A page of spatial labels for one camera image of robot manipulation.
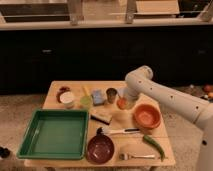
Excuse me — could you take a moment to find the green plastic tray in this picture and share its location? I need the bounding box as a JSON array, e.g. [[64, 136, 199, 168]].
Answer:
[[17, 109, 89, 160]]

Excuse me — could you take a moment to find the green chili pepper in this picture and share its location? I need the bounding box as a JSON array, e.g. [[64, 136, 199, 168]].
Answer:
[[142, 135, 165, 162]]

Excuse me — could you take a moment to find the dark red lid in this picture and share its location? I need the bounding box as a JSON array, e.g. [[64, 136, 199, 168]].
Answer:
[[56, 86, 71, 103]]

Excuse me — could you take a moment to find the purple bowl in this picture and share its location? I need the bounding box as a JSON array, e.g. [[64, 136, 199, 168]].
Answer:
[[86, 134, 115, 164]]

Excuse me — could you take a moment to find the silver fork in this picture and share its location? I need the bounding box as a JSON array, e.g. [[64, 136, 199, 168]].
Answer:
[[119, 153, 155, 160]]

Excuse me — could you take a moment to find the black cabinet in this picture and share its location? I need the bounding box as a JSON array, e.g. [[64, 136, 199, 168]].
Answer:
[[0, 26, 213, 94]]

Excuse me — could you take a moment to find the wooden table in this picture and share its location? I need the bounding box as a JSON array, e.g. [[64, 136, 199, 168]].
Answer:
[[24, 81, 176, 169]]

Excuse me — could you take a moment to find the yellow banana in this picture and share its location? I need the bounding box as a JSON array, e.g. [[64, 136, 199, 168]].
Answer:
[[83, 86, 91, 96]]

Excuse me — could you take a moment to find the white round container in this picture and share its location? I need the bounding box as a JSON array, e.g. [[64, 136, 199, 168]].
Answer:
[[60, 91, 75, 108]]

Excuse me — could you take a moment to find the orange bowl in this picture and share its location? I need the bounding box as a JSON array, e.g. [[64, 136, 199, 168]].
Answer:
[[133, 104, 161, 129]]

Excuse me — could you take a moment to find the blue sponge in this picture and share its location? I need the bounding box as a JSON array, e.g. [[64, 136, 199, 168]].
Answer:
[[92, 89, 105, 106]]

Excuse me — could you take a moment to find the black and tan eraser block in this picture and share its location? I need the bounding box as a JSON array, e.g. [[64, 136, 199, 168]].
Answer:
[[91, 113, 112, 125]]

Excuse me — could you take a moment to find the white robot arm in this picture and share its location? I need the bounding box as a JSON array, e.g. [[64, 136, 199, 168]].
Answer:
[[124, 65, 213, 171]]

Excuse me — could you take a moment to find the green plastic cup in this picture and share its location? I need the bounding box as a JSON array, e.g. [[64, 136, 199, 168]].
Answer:
[[80, 96, 92, 109]]

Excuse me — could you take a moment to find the metal cup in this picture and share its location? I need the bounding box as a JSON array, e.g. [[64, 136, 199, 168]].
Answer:
[[106, 88, 117, 104]]

